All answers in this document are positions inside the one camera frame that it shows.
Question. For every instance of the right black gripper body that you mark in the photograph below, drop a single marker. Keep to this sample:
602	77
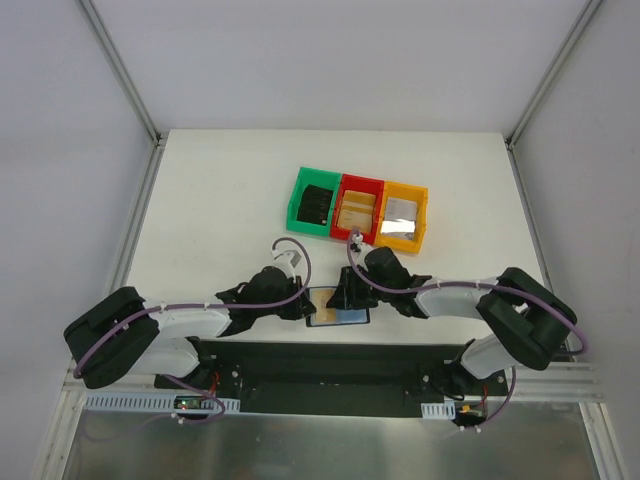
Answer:
351	291

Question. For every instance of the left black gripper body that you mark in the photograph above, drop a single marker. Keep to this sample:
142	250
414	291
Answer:
293	304

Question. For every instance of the gold credit card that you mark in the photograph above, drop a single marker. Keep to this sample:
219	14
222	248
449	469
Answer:
324	315

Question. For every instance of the black leather card holder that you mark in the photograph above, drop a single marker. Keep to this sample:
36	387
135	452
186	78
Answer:
344	317

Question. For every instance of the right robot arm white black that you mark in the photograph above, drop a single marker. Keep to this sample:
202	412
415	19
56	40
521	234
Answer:
528	323

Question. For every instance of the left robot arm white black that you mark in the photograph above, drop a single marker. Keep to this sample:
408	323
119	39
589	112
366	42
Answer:
126	332

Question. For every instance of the gold cards in red bin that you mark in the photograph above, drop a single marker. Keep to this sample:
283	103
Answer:
356	211

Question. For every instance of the white cards in yellow bin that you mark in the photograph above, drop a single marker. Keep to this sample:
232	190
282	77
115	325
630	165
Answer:
399	218

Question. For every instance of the black cards in green bin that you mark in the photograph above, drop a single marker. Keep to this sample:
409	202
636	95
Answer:
314	205

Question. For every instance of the green plastic bin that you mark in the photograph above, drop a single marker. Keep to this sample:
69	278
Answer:
309	176

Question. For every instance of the red plastic bin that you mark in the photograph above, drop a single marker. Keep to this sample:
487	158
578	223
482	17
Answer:
361	184

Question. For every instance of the yellow plastic bin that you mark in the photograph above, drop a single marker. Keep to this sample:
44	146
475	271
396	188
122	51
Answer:
420	195

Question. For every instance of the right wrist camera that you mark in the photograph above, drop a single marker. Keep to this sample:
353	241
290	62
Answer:
356	242

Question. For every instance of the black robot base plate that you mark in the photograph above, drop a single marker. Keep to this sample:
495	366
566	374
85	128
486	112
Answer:
360	380

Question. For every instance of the right white cable duct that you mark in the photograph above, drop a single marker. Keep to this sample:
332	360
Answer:
439	411

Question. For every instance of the white cable duct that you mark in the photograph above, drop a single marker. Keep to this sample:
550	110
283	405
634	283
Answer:
158	403
439	411

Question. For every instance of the left aluminium table rail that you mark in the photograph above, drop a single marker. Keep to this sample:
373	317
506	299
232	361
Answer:
135	221

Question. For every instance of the aluminium table rail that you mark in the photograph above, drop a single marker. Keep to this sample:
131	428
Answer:
531	221
135	221

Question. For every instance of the right aluminium table rail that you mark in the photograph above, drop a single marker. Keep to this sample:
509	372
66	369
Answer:
531	221

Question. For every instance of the left white cable duct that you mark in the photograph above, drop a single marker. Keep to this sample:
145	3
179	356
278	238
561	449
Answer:
158	403

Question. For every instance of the left aluminium frame post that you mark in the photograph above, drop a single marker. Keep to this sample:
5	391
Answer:
119	70

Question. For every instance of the aluminium frame post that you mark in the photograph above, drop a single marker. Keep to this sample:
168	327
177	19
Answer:
577	31
119	70

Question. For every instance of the right aluminium frame post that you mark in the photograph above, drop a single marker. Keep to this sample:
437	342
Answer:
577	31

